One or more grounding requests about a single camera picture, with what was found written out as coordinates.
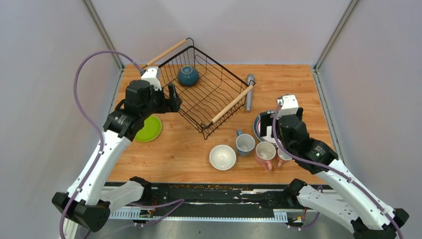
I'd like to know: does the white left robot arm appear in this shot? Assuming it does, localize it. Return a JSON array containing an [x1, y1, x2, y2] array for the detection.
[[52, 80, 182, 232]]

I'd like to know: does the black wire dish rack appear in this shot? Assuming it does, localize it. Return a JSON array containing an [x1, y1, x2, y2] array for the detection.
[[143, 37, 255, 139]]

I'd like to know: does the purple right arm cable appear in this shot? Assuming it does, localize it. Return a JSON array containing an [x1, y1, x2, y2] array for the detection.
[[271, 105, 405, 239]]

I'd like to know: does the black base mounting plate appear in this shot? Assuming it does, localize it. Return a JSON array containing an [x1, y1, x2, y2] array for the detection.
[[108, 183, 307, 220]]

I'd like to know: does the lime green plate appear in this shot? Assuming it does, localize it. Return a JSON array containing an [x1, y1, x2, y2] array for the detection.
[[134, 115, 162, 142]]

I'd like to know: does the small mauve cup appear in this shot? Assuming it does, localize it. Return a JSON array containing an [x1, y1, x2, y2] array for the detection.
[[277, 148, 292, 168]]

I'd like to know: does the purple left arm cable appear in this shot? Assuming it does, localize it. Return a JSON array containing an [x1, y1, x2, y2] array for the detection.
[[58, 50, 185, 239]]

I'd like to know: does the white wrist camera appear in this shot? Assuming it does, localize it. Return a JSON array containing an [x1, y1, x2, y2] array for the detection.
[[277, 95, 299, 119], [141, 66, 162, 91]]

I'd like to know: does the beige ceramic bowl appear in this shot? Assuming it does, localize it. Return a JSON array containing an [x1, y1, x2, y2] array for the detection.
[[209, 144, 237, 171]]

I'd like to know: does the dark blue ceramic bowl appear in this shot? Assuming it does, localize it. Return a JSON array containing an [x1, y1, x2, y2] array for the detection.
[[177, 65, 200, 87]]

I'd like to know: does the pink cup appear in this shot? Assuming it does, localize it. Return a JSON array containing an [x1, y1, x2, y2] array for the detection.
[[255, 142, 277, 171]]

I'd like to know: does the grey cylindrical handle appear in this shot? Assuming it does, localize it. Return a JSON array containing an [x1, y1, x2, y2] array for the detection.
[[245, 74, 256, 112]]

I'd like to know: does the light blue mug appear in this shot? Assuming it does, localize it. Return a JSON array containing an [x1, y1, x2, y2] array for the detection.
[[235, 130, 256, 157]]

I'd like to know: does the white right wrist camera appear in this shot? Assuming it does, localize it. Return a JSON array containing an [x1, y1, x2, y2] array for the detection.
[[277, 95, 299, 119]]

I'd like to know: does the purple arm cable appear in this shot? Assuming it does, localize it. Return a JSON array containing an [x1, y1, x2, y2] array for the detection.
[[58, 50, 185, 239], [271, 105, 405, 239]]

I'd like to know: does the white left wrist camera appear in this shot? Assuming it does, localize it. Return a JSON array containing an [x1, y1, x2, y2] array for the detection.
[[141, 66, 162, 91]]

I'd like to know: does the white plate dark striped rim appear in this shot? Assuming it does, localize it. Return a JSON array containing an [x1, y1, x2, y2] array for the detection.
[[253, 114, 278, 148]]

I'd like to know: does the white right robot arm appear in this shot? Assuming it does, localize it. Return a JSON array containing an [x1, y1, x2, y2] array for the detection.
[[256, 107, 409, 239]]

